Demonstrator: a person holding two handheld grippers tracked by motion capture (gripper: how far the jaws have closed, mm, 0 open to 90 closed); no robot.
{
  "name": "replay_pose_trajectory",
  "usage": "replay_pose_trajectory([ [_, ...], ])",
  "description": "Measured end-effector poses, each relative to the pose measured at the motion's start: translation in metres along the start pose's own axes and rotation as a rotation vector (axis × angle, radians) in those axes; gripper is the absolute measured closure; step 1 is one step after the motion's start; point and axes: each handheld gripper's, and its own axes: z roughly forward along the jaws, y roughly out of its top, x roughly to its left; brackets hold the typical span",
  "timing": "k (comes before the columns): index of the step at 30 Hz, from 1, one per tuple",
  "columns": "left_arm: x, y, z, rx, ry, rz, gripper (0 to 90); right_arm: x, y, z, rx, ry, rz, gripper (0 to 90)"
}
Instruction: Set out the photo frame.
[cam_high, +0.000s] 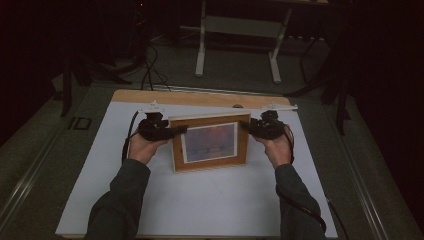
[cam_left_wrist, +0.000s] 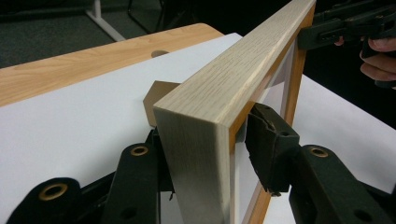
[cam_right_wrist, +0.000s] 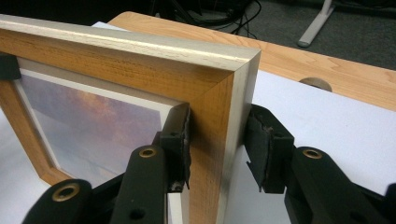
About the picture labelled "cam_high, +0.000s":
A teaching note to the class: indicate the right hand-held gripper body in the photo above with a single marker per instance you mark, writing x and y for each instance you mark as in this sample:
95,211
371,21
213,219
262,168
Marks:
270,126

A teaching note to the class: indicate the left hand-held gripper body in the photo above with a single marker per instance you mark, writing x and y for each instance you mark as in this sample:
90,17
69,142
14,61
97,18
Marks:
153,128

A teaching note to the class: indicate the wooden picture frame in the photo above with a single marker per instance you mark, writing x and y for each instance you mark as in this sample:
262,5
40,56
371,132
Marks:
210,143

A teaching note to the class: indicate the person's left hand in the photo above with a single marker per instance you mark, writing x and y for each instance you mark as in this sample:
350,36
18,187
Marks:
145,150

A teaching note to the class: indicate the person's right hand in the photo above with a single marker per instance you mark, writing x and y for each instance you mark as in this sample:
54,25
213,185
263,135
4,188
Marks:
276,150

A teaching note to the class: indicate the white table mat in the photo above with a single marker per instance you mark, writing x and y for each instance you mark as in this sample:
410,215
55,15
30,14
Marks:
206,200

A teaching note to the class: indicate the black metal stand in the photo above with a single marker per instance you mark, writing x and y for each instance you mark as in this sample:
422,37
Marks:
71,76
336,83

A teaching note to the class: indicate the black rectangular floor bracket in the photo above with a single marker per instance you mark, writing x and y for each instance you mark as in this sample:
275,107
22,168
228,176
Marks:
80,123

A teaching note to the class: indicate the white metal desk frame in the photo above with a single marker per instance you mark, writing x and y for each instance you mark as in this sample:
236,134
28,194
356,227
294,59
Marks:
240,26

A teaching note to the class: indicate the metal floor rail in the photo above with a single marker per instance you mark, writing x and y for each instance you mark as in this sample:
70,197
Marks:
30,173
363,173

